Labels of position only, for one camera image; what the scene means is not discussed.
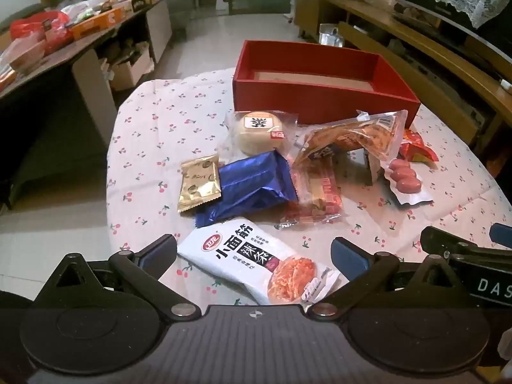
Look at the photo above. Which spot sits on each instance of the wooden television cabinet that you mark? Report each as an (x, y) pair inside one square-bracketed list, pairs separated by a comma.
[(440, 72)]

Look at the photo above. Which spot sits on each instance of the orange cardboard box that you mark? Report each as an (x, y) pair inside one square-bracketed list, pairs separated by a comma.
[(100, 20)]

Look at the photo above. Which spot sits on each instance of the black printed box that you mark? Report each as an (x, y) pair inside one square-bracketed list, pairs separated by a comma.
[(142, 3)]

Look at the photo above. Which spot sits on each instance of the cardboard storage box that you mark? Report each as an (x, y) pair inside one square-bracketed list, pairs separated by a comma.
[(130, 70)]

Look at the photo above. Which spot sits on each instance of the blue foil packet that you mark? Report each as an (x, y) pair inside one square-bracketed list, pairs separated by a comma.
[(252, 184)]

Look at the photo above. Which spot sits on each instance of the red snack packet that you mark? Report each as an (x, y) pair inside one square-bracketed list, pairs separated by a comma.
[(416, 148)]

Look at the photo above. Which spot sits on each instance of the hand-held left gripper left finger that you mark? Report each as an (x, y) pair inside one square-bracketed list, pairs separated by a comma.
[(154, 255)]

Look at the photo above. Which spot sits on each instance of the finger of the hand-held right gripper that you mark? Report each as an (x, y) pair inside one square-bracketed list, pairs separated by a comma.
[(448, 242), (503, 232)]

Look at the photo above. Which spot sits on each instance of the white plastic bag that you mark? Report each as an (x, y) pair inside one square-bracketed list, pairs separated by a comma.
[(82, 6)]

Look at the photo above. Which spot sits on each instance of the pink sausage packet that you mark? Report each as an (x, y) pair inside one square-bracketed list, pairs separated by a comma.
[(406, 176)]

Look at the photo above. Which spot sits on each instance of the red plastic bag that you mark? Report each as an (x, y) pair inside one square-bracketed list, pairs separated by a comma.
[(36, 28)]

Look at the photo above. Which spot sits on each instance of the grey side table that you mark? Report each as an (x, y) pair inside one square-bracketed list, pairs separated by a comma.
[(60, 56)]

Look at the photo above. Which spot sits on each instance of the cherry print tablecloth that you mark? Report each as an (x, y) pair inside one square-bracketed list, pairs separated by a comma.
[(168, 136)]

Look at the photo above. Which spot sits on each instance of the red cardboard box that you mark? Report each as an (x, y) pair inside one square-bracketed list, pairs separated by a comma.
[(320, 100)]

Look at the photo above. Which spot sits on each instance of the red striped clear packet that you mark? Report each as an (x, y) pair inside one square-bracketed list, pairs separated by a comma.
[(320, 192)]

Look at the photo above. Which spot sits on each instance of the black television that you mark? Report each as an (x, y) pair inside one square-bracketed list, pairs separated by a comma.
[(448, 20)]

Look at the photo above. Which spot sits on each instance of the gold foil packet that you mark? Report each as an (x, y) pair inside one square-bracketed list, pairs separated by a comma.
[(200, 184)]

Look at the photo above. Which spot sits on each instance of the clear plastic bag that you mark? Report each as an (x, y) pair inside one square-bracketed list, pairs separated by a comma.
[(331, 35)]

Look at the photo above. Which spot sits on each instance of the round pastry clear packet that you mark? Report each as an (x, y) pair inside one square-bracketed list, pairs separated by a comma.
[(260, 132)]

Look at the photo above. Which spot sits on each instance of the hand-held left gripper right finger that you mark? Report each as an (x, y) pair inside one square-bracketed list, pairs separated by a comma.
[(348, 256)]

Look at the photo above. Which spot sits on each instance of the white spicy strip packet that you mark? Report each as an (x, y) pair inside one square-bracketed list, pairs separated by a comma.
[(240, 256)]

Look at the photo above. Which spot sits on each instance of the orange snack packet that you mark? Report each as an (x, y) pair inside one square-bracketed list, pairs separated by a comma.
[(352, 136)]

